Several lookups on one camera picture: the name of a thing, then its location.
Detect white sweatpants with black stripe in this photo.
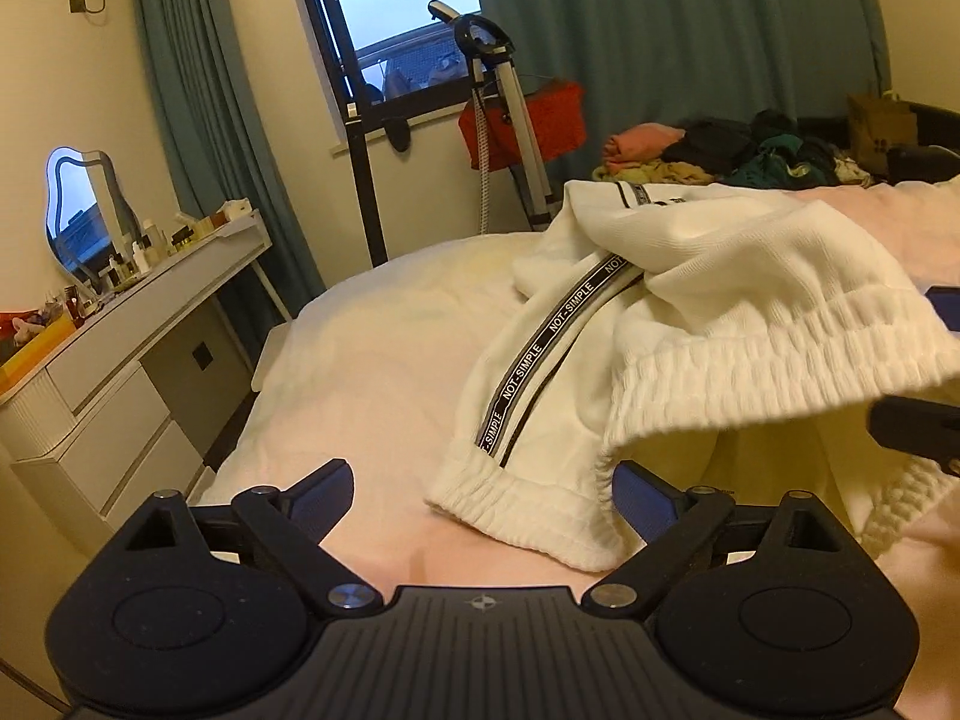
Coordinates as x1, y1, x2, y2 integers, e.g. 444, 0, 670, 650
427, 181, 958, 574

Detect pile of mixed clothes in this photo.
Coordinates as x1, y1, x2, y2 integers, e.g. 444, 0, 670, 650
592, 109, 874, 190

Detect pink white bed duvet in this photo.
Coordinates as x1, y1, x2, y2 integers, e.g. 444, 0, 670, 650
206, 181, 958, 718

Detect white dressing table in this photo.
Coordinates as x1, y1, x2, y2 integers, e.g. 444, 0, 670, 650
2, 215, 270, 554

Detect brown cardboard box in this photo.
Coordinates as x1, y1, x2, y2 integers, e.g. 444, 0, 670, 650
846, 91, 918, 176

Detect orange tray on dresser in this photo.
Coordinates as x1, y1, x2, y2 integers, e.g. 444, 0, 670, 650
0, 314, 76, 394

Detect black leaning board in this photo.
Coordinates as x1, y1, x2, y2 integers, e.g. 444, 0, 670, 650
345, 103, 389, 268

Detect right teal curtain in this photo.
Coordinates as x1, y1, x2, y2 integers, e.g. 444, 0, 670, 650
480, 0, 892, 182

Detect teal curtain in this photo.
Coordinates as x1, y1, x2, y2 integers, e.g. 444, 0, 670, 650
480, 0, 892, 182
125, 0, 328, 324

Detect black framed window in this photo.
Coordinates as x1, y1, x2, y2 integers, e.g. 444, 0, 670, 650
302, 0, 480, 132

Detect left teal curtain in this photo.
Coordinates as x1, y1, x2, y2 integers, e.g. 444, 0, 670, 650
125, 0, 328, 324

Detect wavy frame mirror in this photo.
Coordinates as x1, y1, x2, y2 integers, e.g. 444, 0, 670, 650
44, 146, 142, 294

